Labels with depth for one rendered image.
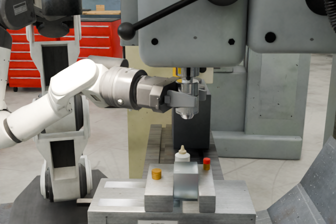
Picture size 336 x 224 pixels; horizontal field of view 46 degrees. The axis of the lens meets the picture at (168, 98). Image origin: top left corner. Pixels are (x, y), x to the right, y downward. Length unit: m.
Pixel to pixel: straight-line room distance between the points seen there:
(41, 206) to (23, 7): 1.00
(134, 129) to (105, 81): 1.84
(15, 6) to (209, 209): 0.62
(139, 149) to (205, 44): 2.08
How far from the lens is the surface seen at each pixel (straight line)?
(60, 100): 0.88
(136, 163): 2.77
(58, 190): 1.64
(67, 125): 1.43
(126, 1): 0.76
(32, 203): 1.83
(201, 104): 1.28
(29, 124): 0.93
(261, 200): 2.96
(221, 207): 0.88
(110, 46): 5.36
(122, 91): 0.83
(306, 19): 0.70
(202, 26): 0.68
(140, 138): 2.70
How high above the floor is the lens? 1.45
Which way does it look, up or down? 16 degrees down
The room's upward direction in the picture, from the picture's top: straight up
